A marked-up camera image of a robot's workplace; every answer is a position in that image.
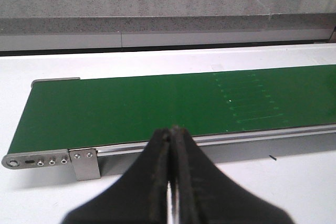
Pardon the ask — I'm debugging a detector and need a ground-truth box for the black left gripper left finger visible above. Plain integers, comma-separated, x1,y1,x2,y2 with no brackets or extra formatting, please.
63,129,170,223

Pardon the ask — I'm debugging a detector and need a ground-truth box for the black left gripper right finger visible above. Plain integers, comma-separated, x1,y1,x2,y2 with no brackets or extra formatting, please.
170,127,293,223

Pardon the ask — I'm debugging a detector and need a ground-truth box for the green conveyor belt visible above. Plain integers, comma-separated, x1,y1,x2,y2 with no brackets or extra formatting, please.
8,65,335,154

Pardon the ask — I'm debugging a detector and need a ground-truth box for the grey stone slab left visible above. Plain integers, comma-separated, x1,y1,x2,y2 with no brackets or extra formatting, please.
1,0,269,52

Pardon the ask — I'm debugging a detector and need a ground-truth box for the grey stone slab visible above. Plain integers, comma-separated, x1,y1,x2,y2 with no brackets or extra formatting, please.
257,0,335,40
1,0,269,52

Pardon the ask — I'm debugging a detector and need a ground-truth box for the grey stone slab right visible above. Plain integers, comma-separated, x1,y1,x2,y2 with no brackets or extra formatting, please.
257,0,335,40

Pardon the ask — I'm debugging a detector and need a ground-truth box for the aluminium conveyor frame rail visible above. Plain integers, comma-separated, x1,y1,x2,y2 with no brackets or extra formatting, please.
1,77,336,182

